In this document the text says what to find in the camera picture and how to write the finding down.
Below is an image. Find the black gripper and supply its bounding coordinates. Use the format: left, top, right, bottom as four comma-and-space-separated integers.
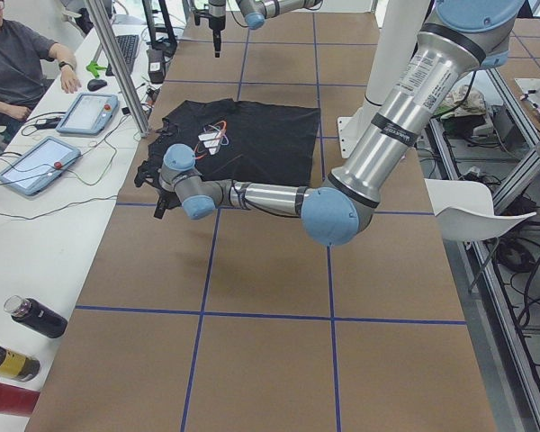
154, 191, 176, 220
193, 3, 226, 58

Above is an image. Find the black graphic t-shirt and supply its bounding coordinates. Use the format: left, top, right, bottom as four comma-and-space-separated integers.
134, 99, 320, 220

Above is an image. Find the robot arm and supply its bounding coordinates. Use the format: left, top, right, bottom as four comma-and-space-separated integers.
155, 1, 522, 247
188, 0, 322, 59

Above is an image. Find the black keyboard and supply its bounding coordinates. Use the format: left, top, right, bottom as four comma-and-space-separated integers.
115, 34, 140, 74

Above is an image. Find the far teach pendant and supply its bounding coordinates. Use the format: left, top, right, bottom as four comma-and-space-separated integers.
55, 93, 119, 136

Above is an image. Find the teach pendant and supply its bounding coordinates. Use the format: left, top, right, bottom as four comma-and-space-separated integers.
55, 93, 119, 136
0, 137, 82, 197

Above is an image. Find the near teach pendant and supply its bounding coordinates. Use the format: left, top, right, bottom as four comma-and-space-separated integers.
0, 137, 82, 197

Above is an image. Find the black computer mouse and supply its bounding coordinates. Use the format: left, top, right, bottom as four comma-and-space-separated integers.
87, 78, 108, 92

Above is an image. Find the black water bottle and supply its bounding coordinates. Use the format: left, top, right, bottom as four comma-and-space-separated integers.
4, 295, 68, 338

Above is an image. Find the seated person in grey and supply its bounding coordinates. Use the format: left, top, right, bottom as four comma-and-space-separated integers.
0, 1, 81, 143

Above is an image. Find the yellow black bottle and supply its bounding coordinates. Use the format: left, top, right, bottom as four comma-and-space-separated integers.
0, 345, 41, 382

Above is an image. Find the red bottle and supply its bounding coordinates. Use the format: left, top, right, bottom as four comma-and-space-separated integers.
0, 382, 41, 417

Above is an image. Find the aluminium frame post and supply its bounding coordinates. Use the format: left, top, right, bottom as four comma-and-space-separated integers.
85, 0, 149, 138

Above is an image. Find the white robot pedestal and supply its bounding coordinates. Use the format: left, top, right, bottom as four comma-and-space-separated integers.
337, 0, 433, 159

